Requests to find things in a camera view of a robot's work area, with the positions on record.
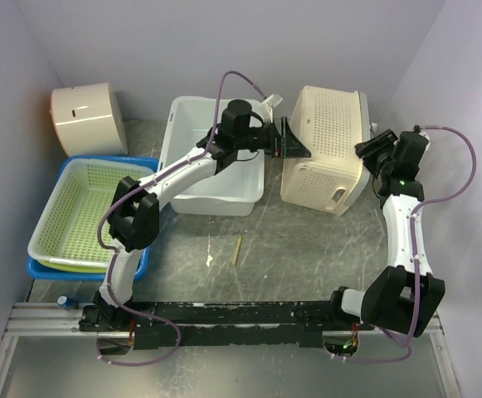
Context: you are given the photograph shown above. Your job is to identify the green plastic tray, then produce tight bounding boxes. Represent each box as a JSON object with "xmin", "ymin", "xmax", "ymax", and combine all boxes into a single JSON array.
[{"xmin": 40, "ymin": 261, "xmax": 106, "ymax": 274}]

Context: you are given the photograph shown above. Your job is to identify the large white plastic tub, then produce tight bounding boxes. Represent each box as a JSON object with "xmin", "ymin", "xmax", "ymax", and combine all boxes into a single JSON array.
[{"xmin": 158, "ymin": 96, "xmax": 265, "ymax": 216}]

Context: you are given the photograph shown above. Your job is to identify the black base bar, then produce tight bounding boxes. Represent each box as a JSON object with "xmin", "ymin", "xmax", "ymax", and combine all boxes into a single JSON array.
[{"xmin": 79, "ymin": 301, "xmax": 359, "ymax": 350}]

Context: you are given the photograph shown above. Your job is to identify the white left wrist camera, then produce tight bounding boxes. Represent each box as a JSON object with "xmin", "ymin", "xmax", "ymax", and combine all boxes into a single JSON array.
[{"xmin": 260, "ymin": 94, "xmax": 284, "ymax": 123}]

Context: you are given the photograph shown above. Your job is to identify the beige perforated laundry basket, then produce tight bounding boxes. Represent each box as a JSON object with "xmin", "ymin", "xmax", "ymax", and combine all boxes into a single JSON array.
[{"xmin": 280, "ymin": 85, "xmax": 371, "ymax": 216}]

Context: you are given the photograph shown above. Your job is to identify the blue plastic tray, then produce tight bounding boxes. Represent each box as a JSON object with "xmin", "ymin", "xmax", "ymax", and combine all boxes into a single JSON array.
[{"xmin": 26, "ymin": 155, "xmax": 159, "ymax": 283}]

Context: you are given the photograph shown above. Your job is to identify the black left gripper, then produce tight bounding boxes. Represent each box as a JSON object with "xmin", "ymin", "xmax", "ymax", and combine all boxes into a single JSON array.
[{"xmin": 239, "ymin": 119, "xmax": 315, "ymax": 162}]

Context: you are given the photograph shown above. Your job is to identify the white perforated basket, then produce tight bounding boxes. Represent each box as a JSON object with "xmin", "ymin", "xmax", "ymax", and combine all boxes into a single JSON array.
[{"xmin": 27, "ymin": 158, "xmax": 154, "ymax": 269}]

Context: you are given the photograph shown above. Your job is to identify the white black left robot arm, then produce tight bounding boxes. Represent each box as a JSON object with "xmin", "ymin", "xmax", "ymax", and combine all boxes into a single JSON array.
[{"xmin": 94, "ymin": 99, "xmax": 311, "ymax": 331}]

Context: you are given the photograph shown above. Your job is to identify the small wooden stick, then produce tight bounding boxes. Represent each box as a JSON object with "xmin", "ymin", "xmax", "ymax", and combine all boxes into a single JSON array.
[{"xmin": 231, "ymin": 235, "xmax": 243, "ymax": 267}]

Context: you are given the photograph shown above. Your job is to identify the cream cylindrical container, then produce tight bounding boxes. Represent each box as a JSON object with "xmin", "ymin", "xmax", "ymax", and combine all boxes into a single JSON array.
[{"xmin": 50, "ymin": 82, "xmax": 128, "ymax": 157}]

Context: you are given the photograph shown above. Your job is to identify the small blue white bottle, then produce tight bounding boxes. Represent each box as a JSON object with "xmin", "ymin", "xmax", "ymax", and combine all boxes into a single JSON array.
[{"xmin": 56, "ymin": 295, "xmax": 75, "ymax": 310}]

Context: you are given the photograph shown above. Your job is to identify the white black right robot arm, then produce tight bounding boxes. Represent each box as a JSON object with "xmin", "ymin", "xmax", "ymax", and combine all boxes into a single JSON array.
[{"xmin": 327, "ymin": 129, "xmax": 445, "ymax": 338}]

